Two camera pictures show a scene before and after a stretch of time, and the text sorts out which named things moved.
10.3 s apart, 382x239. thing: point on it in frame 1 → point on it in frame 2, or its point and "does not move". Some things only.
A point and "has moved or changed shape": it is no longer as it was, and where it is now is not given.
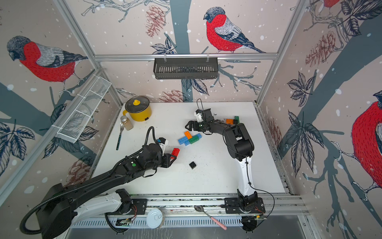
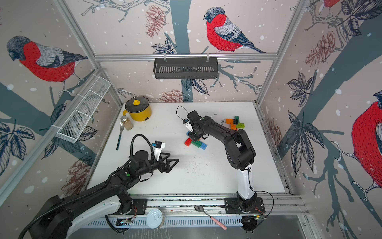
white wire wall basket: (78, 120) does not move
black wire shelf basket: (188, 69) does not move
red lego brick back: (175, 152) → (188, 142)
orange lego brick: (230, 121) does not move
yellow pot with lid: (139, 108) does not move
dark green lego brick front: (193, 139) has moved or changed shape
